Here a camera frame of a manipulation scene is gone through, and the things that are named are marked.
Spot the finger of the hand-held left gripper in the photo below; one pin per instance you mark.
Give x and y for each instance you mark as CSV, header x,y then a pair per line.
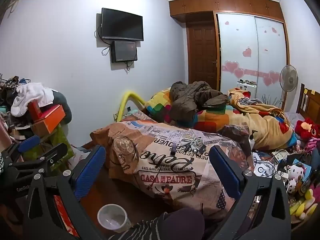
x,y
28,142
56,152

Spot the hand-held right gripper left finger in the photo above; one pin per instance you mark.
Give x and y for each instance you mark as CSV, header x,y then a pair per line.
x,y
88,172

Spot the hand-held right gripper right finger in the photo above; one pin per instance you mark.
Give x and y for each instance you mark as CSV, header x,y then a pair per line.
x,y
225,170

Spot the black packet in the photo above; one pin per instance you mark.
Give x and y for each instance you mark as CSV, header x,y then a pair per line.
x,y
202,148

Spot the white plastic bucket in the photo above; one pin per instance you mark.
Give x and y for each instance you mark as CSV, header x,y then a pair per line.
x,y
112,217

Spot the green leaf-print bag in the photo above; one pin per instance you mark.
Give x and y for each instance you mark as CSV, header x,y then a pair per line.
x,y
60,140

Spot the brown shiny cloth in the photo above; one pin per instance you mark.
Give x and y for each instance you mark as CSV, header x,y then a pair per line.
x,y
5,135

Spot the orange box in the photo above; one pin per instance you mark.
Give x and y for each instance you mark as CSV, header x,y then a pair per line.
x,y
48,120

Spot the dark red box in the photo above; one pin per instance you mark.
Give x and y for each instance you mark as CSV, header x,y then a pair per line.
x,y
33,110

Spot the white round device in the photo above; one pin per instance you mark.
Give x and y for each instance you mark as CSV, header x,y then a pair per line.
x,y
261,170

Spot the white pump bottle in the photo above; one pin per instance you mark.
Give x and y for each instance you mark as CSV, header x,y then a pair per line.
x,y
251,140

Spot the dark plastic bag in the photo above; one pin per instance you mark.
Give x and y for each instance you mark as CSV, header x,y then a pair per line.
x,y
235,130

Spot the dark grey cushion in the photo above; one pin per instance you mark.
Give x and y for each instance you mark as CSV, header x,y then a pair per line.
x,y
62,107

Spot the red floral box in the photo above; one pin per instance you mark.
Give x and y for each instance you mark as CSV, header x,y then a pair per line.
x,y
61,210

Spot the white towel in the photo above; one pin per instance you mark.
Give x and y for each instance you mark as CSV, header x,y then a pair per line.
x,y
32,95

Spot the yellow printed blanket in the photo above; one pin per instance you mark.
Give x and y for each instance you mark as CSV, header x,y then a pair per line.
x,y
265,127

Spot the leopard print cloth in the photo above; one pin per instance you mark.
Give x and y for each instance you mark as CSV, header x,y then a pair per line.
x,y
11,82

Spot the dark trouser leg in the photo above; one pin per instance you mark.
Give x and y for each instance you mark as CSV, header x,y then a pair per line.
x,y
185,220

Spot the white plush toy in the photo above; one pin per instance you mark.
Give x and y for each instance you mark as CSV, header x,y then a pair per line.
x,y
296,172

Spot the yellow foam tube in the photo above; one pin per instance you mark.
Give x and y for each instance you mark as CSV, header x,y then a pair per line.
x,y
125,102

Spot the black white striped garment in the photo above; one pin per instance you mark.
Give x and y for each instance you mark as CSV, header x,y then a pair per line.
x,y
140,232

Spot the olive padded jacket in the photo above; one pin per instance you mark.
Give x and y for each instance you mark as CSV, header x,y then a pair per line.
x,y
192,97

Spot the yellow plush toys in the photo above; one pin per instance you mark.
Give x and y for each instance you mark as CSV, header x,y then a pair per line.
x,y
303,203

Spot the small white cabinet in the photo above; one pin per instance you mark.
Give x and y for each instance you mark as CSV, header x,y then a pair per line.
x,y
247,86

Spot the red plush toy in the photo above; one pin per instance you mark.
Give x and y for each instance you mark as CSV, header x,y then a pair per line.
x,y
306,127

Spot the colourful patchwork quilt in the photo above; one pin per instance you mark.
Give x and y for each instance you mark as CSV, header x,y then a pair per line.
x,y
160,102

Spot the wooden headboard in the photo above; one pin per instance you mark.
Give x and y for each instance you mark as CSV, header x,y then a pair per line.
x,y
310,102

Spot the standing fan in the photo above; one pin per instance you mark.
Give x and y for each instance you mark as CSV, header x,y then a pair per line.
x,y
288,78

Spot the brown wooden door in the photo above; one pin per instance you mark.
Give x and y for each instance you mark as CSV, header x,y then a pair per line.
x,y
202,55

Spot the black speaker box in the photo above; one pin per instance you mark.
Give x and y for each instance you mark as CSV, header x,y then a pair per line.
x,y
124,52

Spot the wooden wardrobe with sliding doors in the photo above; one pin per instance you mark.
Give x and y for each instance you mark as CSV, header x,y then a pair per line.
x,y
250,42

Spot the black wall television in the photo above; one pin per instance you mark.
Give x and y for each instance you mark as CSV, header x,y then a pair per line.
x,y
122,25

